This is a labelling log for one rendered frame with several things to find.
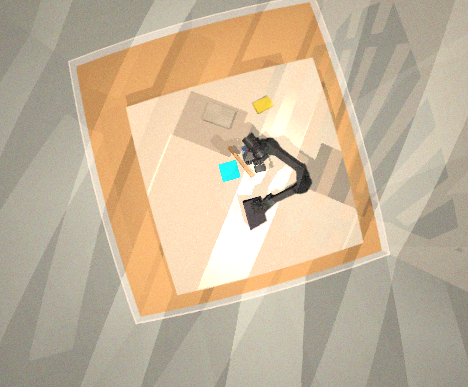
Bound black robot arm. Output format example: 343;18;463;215
242;132;312;214

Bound yellow rectangular block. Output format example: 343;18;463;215
253;96;273;115

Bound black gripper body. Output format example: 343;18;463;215
253;154;267;173

